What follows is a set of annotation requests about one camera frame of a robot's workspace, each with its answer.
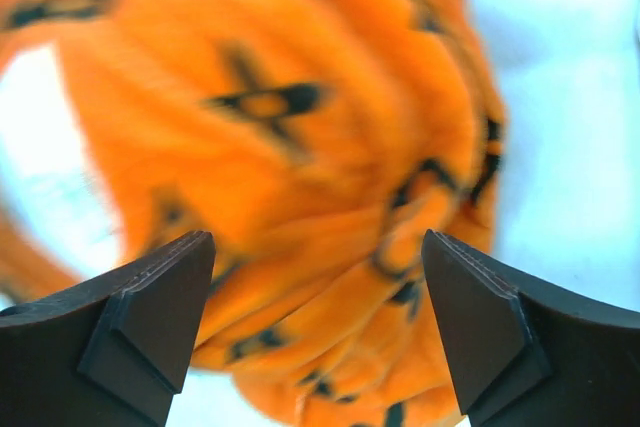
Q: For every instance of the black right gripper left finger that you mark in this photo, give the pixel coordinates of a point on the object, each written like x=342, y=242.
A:
x=111, y=351

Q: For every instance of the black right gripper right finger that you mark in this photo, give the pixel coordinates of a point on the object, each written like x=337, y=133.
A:
x=522, y=351

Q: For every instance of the orange black patterned pillowcase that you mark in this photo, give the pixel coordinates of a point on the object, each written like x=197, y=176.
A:
x=318, y=141

